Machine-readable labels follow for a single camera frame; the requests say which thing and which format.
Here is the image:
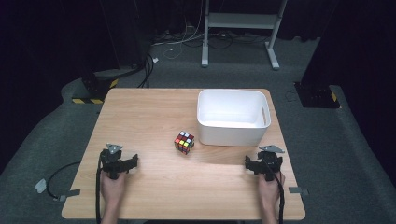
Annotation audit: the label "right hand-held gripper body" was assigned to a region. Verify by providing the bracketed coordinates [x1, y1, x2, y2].
[250, 144, 284, 182]

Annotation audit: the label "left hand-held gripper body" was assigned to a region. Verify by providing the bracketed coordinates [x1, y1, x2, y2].
[101, 143, 134, 181]

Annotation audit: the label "white plastic bin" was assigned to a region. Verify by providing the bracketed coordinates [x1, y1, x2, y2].
[196, 89, 272, 147]

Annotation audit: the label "multicoloured puzzle cube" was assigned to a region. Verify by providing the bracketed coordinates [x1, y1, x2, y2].
[174, 131, 196, 156]

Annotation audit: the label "person's left hand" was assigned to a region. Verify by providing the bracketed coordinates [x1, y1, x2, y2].
[100, 170, 127, 204]

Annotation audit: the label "person's right hand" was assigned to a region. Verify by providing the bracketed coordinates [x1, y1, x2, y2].
[257, 172, 286, 203]

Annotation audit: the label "grey table edge clamp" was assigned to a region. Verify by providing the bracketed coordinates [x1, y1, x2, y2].
[57, 189, 81, 202]
[288, 186, 310, 197]

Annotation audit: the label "black stand base striped tape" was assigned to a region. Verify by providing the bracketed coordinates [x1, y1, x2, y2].
[71, 66, 120, 105]

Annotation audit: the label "black stand base yellow mark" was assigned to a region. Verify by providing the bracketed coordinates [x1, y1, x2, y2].
[293, 81, 342, 109]

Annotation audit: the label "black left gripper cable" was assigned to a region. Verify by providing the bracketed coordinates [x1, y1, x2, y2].
[94, 151, 105, 224]

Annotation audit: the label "black floor cable loop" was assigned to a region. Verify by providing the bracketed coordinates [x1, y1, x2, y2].
[46, 161, 82, 200]

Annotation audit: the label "black floor cable bundle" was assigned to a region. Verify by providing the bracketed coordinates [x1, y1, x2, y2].
[135, 53, 156, 89]

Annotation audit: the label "black cables under frame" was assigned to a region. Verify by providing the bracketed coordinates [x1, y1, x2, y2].
[207, 30, 270, 50]

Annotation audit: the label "white floor cable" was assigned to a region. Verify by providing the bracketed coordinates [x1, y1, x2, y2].
[151, 12, 207, 61]

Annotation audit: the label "white metal frame stand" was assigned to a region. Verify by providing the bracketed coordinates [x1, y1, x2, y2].
[201, 0, 289, 71]

